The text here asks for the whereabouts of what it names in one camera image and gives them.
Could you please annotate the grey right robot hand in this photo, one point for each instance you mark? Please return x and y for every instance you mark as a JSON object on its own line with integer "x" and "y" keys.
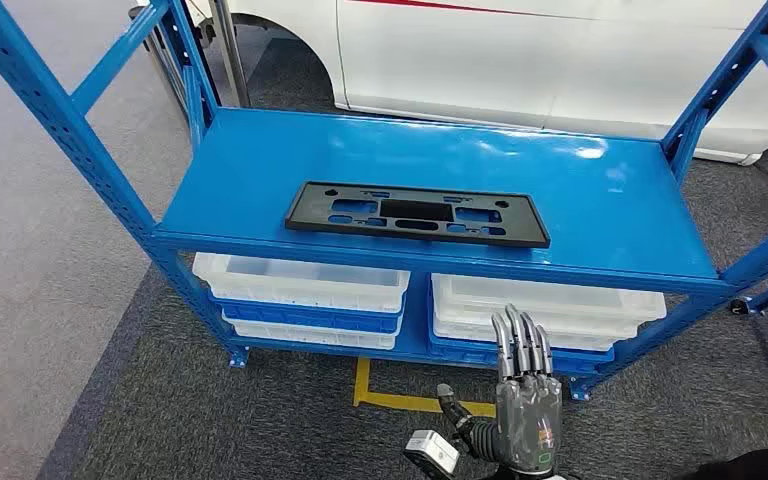
{"x": 530, "y": 424}

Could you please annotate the black plastic plate part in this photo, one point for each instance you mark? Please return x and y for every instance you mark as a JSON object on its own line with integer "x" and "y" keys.
{"x": 530, "y": 228}

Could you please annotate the blue metal shelf rack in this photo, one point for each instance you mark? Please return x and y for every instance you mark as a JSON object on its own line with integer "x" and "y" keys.
{"x": 424, "y": 159}

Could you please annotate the blue plastic crate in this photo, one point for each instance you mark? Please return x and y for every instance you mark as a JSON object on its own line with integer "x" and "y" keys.
{"x": 304, "y": 319}
{"x": 463, "y": 354}

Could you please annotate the white plastic crate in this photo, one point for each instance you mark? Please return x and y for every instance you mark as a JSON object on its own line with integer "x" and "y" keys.
{"x": 583, "y": 342}
{"x": 556, "y": 298}
{"x": 304, "y": 281}
{"x": 596, "y": 326}
{"x": 304, "y": 336}

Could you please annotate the yellow floor tape square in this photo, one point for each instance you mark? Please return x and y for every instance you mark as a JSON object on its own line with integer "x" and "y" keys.
{"x": 361, "y": 384}

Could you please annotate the white car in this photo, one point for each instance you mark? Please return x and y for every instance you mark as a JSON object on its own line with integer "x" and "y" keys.
{"x": 490, "y": 66}

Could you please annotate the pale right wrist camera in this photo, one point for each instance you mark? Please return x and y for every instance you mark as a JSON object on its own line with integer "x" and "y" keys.
{"x": 432, "y": 456}

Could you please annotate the chrome stanchion post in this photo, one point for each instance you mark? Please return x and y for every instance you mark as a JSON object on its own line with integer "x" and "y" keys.
{"x": 232, "y": 53}

